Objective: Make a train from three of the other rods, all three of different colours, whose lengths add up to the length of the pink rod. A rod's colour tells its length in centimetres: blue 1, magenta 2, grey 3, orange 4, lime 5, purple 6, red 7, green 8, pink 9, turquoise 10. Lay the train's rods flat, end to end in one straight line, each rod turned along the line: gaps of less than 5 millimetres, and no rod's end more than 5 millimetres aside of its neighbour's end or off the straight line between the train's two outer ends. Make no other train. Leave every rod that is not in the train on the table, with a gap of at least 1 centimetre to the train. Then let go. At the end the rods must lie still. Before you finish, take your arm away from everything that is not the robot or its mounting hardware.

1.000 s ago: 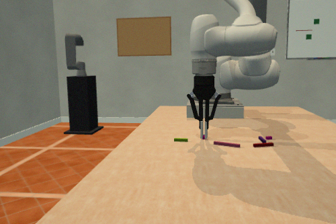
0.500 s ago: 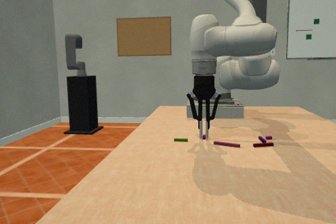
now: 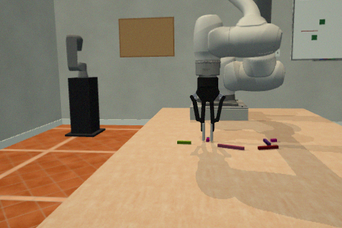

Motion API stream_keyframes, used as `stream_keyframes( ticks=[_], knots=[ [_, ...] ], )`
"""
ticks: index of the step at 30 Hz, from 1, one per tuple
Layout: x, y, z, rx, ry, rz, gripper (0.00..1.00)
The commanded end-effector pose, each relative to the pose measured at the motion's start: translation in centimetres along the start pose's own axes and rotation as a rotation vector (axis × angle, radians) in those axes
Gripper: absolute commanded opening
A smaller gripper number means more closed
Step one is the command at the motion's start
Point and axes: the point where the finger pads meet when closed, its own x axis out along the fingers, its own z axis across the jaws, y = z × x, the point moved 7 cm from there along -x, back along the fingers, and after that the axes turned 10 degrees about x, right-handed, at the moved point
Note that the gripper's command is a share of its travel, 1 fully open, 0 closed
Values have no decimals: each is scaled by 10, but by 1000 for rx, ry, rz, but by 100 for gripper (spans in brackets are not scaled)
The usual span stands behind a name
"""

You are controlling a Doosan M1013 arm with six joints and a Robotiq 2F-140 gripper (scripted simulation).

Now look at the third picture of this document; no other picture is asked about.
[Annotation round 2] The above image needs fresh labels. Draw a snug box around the purple rod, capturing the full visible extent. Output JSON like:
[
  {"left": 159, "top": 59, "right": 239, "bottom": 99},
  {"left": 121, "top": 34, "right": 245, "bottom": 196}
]
[{"left": 263, "top": 139, "right": 271, "bottom": 145}]

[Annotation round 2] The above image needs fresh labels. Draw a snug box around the pink rod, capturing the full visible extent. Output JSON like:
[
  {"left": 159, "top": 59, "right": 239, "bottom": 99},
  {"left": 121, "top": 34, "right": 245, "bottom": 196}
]
[{"left": 218, "top": 144, "right": 244, "bottom": 151}]

